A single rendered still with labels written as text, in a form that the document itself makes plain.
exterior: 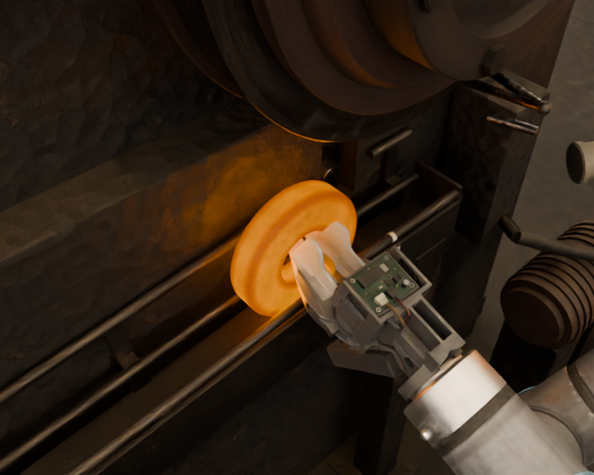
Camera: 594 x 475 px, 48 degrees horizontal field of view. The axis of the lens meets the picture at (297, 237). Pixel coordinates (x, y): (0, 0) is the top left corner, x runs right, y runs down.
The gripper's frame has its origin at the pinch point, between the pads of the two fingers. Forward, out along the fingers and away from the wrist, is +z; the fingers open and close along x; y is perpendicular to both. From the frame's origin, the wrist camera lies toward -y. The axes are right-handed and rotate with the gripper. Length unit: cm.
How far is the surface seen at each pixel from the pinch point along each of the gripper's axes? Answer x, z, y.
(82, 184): 17.3, 12.3, 7.7
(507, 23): -11.6, -4.2, 27.4
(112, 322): 20.1, 3.7, -3.1
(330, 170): -11.5, 6.4, -3.3
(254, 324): 5.7, -2.2, -10.9
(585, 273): -42, -22, -18
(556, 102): -156, 25, -86
